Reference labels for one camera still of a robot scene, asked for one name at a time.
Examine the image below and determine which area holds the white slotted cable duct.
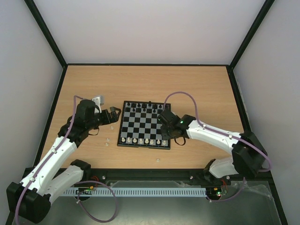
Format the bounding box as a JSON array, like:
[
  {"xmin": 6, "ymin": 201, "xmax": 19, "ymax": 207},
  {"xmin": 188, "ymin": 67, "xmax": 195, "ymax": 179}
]
[{"xmin": 62, "ymin": 187, "xmax": 207, "ymax": 197}]

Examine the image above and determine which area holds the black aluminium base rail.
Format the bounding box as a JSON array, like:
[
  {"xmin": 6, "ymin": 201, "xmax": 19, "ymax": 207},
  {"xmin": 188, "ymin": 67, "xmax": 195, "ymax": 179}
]
[{"xmin": 23, "ymin": 167, "xmax": 272, "ymax": 188}]

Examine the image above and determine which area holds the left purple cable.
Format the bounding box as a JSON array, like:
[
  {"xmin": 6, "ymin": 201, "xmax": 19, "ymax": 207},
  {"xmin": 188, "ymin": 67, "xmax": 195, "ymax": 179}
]
[{"xmin": 14, "ymin": 95, "xmax": 118, "ymax": 223}]

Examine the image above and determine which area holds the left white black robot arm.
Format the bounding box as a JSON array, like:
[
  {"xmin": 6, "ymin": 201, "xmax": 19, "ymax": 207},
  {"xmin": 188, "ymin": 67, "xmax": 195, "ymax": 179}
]
[{"xmin": 6, "ymin": 96, "xmax": 121, "ymax": 225}]

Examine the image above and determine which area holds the black and silver chessboard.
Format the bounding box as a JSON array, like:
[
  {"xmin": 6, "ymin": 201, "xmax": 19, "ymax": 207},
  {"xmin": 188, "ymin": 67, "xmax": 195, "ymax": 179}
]
[{"xmin": 117, "ymin": 101, "xmax": 171, "ymax": 150}]

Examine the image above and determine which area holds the purple cable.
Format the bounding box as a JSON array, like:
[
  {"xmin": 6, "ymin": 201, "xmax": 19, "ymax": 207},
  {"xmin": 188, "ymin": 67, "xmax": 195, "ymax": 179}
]
[
  {"xmin": 14, "ymin": 95, "xmax": 118, "ymax": 223},
  {"xmin": 163, "ymin": 91, "xmax": 273, "ymax": 202}
]

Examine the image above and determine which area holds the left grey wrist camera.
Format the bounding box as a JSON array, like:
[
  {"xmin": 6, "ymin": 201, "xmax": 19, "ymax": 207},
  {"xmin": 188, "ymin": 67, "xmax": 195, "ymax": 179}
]
[{"xmin": 91, "ymin": 95, "xmax": 104, "ymax": 107}]

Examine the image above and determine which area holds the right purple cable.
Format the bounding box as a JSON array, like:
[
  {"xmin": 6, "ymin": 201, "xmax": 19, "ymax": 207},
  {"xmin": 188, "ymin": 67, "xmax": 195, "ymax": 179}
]
[{"xmin": 163, "ymin": 91, "xmax": 273, "ymax": 202}]

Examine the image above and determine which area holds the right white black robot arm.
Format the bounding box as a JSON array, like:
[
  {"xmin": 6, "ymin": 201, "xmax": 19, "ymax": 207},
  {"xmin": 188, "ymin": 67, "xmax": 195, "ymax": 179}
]
[{"xmin": 157, "ymin": 109, "xmax": 269, "ymax": 184}]

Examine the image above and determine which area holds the black enclosure frame post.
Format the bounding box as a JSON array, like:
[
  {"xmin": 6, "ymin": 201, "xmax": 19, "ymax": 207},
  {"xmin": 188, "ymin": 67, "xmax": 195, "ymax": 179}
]
[{"xmin": 24, "ymin": 0, "xmax": 67, "ymax": 68}]

